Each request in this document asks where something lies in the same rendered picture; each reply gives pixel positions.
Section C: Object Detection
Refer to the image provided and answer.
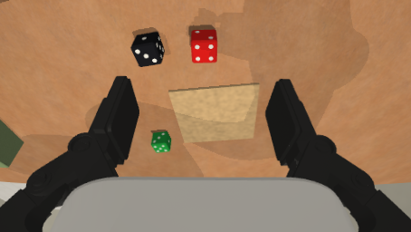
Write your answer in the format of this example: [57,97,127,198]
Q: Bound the green die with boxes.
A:
[151,131,171,152]

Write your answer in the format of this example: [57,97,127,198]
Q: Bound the black die with white pips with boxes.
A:
[130,32,165,67]

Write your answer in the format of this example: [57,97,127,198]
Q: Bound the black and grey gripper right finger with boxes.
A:
[265,79,411,232]

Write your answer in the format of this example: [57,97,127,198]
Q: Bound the red die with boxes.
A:
[191,30,217,63]

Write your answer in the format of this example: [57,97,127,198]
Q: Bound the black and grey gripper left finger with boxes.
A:
[0,76,139,232]

